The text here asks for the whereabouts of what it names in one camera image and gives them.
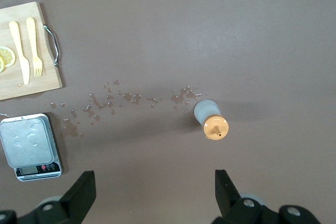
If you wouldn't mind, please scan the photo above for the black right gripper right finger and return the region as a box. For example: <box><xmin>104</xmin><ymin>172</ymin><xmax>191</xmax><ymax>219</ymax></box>
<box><xmin>211</xmin><ymin>169</ymin><xmax>322</xmax><ymax>224</ymax></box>

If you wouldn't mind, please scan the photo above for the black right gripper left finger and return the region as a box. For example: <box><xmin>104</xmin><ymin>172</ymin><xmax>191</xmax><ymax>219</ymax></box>
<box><xmin>0</xmin><ymin>170</ymin><xmax>97</xmax><ymax>224</ymax></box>

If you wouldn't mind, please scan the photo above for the translucent sauce bottle orange cap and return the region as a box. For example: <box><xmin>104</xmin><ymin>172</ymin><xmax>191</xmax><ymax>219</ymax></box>
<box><xmin>193</xmin><ymin>99</ymin><xmax>229</xmax><ymax>141</ymax></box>

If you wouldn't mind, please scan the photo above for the silver digital kitchen scale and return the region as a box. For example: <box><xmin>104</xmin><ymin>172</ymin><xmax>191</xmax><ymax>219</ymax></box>
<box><xmin>0</xmin><ymin>113</ymin><xmax>63</xmax><ymax>182</ymax></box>

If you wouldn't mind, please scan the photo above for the yellow plastic knife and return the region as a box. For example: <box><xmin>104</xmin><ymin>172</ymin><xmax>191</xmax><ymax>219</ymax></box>
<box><xmin>8</xmin><ymin>20</ymin><xmax>30</xmax><ymax>86</ymax></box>

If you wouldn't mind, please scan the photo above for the yellow plastic fork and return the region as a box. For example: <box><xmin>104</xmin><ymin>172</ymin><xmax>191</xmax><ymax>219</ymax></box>
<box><xmin>25</xmin><ymin>17</ymin><xmax>44</xmax><ymax>78</ymax></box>

